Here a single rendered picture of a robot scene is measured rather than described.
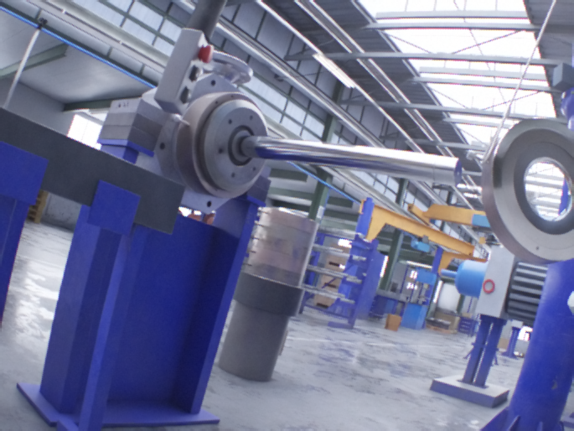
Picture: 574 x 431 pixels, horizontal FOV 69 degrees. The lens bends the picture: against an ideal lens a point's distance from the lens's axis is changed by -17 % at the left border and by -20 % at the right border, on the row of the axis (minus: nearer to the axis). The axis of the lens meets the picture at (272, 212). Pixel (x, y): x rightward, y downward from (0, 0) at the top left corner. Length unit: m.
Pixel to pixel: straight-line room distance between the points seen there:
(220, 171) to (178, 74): 0.95
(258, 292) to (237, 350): 0.40
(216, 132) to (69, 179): 0.61
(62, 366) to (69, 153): 0.78
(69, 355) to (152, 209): 0.60
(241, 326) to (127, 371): 1.30
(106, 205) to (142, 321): 0.79
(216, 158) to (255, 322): 1.63
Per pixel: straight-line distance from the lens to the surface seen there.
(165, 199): 1.36
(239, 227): 2.00
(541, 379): 2.64
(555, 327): 2.63
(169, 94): 0.73
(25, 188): 1.13
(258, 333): 3.09
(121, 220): 1.27
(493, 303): 4.69
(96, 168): 1.22
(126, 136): 1.58
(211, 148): 1.62
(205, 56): 0.76
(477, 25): 9.72
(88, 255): 1.60
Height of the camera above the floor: 0.72
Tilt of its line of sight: 6 degrees up
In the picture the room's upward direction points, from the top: 16 degrees clockwise
